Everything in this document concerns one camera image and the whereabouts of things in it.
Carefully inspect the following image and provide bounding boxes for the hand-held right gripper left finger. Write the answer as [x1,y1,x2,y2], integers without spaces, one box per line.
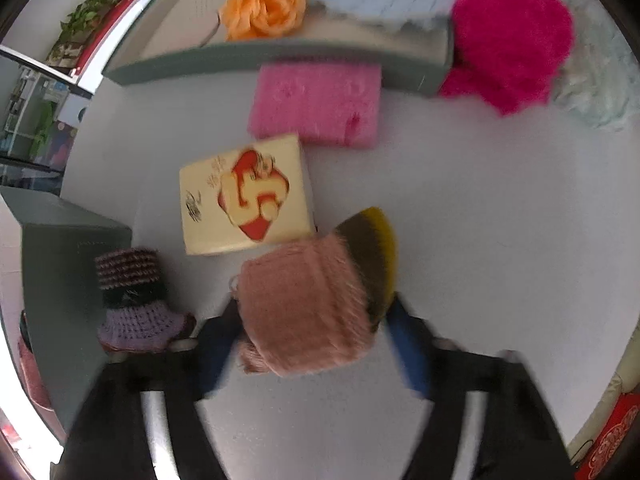
[57,299,246,480]

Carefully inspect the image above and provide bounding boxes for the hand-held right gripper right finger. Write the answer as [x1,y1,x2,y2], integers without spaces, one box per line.
[384,291,574,480]

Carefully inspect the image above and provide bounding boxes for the pink knitted hat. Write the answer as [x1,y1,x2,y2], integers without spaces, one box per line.
[230,234,378,378]

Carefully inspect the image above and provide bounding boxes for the yellow brown knitted item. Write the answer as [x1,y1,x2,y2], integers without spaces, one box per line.
[332,206,400,328]

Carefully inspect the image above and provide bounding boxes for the cream tissue packet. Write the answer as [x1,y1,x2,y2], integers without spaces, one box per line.
[179,133,318,257]

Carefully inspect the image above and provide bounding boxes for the cream cushion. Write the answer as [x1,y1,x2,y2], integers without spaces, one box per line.
[567,372,628,463]

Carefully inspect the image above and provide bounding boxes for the red patterned cloth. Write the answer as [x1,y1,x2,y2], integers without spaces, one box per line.
[574,392,638,480]

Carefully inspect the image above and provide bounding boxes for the small pink sponge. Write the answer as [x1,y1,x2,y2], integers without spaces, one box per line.
[248,62,385,150]

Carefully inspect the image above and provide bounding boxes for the long grey rectangular box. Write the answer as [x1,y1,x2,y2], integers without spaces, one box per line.
[102,0,456,98]

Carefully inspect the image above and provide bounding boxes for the glass door cabinet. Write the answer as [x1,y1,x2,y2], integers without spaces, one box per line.
[0,45,93,181]

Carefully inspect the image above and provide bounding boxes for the pale mint fluffy cloth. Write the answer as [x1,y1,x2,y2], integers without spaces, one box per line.
[550,0,638,133]

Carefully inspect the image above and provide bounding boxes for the magenta fluffy cloth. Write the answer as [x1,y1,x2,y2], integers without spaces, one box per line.
[439,0,575,117]

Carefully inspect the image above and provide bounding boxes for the orange fabric flower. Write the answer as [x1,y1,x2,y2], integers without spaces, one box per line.
[218,0,308,42]

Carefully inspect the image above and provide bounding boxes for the red shelf top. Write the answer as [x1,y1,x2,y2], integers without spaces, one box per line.
[75,0,193,78]

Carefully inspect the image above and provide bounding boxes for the green potted plants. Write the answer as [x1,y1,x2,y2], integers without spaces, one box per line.
[50,0,123,56]

